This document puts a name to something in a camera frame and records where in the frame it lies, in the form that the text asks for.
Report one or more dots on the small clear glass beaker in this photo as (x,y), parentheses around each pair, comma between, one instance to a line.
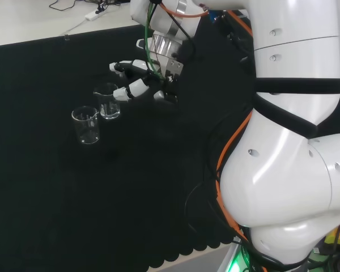
(109,112)

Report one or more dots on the white power strip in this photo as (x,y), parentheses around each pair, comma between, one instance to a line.
(95,13)

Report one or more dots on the clear graduated glass beaker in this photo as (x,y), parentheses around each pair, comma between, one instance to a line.
(86,137)

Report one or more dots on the grey tape piece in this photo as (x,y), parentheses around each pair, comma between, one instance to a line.
(67,37)

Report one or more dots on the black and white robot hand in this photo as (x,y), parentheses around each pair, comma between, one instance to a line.
(139,88)

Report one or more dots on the black bench cloth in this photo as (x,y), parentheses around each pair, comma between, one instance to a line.
(59,184)

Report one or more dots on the grey metal base plate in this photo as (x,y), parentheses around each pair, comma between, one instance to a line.
(226,260)

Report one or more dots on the yellow stop button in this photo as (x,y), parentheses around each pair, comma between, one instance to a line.
(333,238)

